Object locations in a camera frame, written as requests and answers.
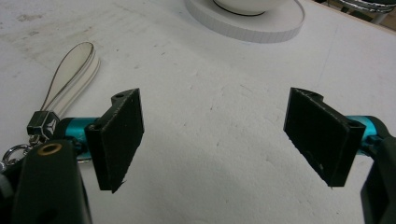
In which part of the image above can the chrome metal stand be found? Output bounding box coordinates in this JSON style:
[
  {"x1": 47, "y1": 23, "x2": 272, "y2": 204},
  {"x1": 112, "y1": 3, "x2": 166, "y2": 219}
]
[{"x1": 335, "y1": 0, "x2": 396, "y2": 25}]

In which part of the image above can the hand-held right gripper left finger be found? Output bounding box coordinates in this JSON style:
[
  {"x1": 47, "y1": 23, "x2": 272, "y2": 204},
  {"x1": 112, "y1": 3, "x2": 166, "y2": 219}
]
[{"x1": 61, "y1": 88, "x2": 145, "y2": 194}]

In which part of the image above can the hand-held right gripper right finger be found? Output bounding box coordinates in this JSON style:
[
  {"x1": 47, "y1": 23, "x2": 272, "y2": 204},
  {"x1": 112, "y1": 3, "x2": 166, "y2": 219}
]
[{"x1": 283, "y1": 87, "x2": 388, "y2": 188}]

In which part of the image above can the white round tray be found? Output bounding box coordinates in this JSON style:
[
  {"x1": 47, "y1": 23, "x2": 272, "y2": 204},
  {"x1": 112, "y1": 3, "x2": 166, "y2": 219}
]
[{"x1": 185, "y1": 0, "x2": 306, "y2": 44}]

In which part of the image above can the white bowl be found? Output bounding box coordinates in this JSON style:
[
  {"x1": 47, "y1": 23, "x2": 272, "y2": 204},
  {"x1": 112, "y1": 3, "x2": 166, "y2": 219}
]
[{"x1": 212, "y1": 0, "x2": 292, "y2": 17}]

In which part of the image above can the white strap keychain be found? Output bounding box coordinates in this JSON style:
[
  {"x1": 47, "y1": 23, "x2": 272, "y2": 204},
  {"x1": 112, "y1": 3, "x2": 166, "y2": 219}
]
[{"x1": 0, "y1": 41, "x2": 102, "y2": 166}]

